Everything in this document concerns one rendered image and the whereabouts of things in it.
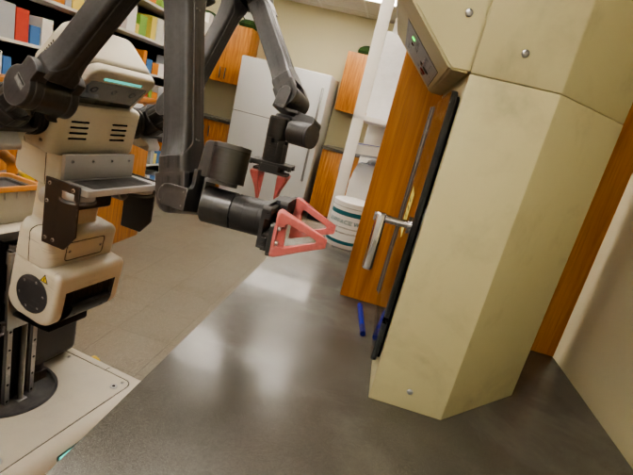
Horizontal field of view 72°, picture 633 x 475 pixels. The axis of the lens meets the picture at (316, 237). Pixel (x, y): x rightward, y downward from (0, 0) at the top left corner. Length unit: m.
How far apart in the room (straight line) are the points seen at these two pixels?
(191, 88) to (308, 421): 0.52
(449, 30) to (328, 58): 5.71
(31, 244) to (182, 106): 0.67
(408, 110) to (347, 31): 5.38
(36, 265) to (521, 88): 1.13
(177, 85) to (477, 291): 0.54
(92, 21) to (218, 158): 0.37
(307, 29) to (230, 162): 5.77
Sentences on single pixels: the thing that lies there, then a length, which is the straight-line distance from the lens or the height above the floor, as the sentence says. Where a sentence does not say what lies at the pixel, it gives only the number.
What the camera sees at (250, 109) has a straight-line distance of 5.76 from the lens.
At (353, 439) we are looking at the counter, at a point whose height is 0.94.
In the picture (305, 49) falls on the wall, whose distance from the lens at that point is 6.36.
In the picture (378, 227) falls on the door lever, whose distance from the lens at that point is 0.65.
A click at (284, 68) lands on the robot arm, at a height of 1.41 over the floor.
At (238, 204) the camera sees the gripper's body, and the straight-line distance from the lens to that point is 0.67.
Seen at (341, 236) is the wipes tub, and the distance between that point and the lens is 1.38.
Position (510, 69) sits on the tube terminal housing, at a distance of 0.61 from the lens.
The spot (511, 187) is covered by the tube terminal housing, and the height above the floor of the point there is 1.29.
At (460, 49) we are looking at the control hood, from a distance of 0.60.
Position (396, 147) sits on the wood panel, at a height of 1.29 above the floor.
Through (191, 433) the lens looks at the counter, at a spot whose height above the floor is 0.94.
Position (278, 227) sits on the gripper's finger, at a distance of 0.61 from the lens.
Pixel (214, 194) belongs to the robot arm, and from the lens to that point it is 0.68.
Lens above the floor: 1.32
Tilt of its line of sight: 15 degrees down
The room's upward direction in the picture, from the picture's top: 14 degrees clockwise
